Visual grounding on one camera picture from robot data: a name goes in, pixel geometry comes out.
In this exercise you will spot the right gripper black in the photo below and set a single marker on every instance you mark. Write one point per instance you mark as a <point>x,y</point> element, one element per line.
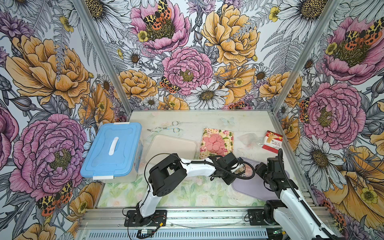
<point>260,167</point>

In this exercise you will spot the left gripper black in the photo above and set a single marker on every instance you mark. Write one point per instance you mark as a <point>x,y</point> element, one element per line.
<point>228,180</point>

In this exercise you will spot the bag of mixed snacks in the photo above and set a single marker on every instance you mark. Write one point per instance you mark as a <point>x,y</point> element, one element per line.
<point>247,171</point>

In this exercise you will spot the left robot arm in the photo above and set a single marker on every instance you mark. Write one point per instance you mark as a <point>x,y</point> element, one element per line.
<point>165,176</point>

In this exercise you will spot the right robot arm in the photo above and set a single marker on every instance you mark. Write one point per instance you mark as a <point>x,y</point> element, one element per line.
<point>289,210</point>

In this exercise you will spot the pile of pink cookies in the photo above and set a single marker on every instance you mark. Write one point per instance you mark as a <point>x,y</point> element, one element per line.
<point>215,144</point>

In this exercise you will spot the lavender plastic tray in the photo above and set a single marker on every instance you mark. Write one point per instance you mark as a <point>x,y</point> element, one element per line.
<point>254,188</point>

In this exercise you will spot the yellow floral tray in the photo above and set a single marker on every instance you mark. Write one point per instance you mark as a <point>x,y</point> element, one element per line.
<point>228,137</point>

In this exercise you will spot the red white small box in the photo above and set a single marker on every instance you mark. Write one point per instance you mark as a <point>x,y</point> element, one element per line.
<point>272,142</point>

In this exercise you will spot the beige plastic tray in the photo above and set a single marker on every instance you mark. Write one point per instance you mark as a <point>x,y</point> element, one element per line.
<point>185,149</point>

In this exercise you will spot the metal scissors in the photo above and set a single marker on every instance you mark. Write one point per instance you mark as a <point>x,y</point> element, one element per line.
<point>174,127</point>

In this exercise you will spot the blue lidded storage box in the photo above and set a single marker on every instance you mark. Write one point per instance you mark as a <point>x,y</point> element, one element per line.
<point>115,154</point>

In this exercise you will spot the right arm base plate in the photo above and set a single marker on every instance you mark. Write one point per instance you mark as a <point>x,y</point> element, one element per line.
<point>256,217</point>

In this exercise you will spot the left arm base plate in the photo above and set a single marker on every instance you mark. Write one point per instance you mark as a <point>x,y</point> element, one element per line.
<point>134,219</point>

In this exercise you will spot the aluminium front rail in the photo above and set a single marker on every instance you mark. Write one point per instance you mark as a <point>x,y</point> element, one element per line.
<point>192,217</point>

